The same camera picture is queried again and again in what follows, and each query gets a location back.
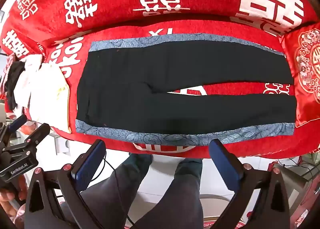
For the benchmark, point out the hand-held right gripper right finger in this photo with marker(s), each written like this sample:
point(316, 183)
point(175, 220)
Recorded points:
point(225, 166)

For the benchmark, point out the black pants with grey stripes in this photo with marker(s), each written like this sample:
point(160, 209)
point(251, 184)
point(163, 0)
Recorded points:
point(150, 68)

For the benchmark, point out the person's right leg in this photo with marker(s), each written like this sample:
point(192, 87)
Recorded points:
point(175, 194)

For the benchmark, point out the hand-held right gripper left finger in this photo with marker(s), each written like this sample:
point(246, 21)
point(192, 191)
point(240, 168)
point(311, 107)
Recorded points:
point(87, 166)

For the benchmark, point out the red embroidered cushion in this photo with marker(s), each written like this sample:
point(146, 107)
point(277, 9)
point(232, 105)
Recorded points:
point(307, 68)

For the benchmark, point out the person's left hand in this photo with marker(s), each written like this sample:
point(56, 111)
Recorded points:
point(11, 201)

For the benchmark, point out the person's leg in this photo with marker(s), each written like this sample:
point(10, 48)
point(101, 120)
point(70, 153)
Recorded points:
point(175, 194)
point(112, 194)

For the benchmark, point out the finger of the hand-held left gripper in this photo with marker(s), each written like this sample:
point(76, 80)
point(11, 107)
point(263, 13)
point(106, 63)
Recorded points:
point(37, 135)
point(18, 122)

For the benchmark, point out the person's left leg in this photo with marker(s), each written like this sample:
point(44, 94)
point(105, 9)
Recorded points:
point(112, 194)

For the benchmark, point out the black cloth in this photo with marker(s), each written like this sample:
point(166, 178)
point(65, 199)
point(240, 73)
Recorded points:
point(13, 78)

